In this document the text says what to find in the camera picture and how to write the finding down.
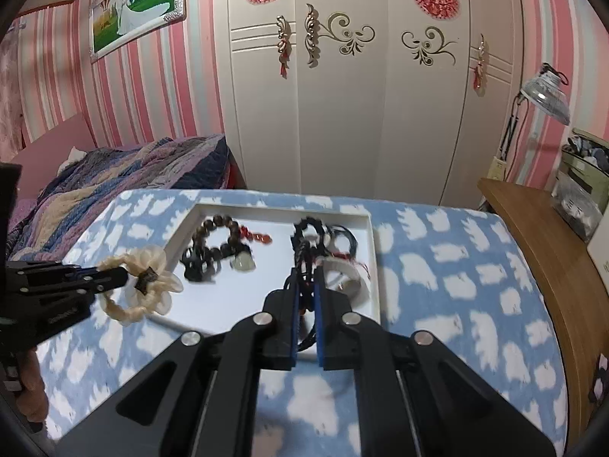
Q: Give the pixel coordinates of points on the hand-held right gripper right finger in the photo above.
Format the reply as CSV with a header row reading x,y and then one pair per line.
x,y
321,319

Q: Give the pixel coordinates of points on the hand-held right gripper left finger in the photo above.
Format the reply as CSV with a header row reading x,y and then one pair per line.
x,y
295,314

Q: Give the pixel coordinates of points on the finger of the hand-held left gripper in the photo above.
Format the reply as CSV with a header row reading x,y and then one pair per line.
x,y
57,270
71,288

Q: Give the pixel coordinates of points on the white bangle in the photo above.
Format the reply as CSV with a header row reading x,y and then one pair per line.
x,y
354,286

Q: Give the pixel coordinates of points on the white shallow tray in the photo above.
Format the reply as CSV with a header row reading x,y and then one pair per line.
x,y
266,271

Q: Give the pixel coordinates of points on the person's left hand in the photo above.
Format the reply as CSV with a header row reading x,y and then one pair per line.
x,y
33,390

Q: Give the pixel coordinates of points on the pink headboard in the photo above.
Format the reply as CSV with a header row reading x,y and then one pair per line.
x,y
52,143

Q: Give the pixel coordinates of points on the white cloth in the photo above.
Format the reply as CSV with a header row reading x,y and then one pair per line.
x,y
72,157

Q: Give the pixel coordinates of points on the striped purple quilt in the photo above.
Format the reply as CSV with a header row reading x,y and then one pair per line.
x,y
119,176

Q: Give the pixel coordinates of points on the pink curtain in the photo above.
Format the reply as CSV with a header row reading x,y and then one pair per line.
x,y
9,95

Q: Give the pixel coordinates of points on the blue blanket with white bears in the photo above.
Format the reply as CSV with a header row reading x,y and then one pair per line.
x,y
452,271

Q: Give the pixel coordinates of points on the cream wardrobe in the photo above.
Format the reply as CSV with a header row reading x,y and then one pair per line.
x,y
380,128

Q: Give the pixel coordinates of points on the wooden desk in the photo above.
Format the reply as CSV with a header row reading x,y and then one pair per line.
x,y
537,238

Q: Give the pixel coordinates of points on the framed wedding photo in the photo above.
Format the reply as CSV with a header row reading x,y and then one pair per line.
x,y
138,14

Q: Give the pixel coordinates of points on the clear plastic bag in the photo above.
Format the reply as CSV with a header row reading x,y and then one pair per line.
x,y
573,204

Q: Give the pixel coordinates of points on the white bear print storage box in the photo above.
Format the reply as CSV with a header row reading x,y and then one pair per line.
x,y
600,257

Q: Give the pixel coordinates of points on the green box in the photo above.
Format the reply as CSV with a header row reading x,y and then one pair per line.
x,y
583,166

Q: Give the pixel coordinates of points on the silver desk lamp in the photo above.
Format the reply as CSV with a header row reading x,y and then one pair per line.
x,y
545,95

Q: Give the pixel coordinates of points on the wall socket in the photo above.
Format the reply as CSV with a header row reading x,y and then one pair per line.
x,y
497,169

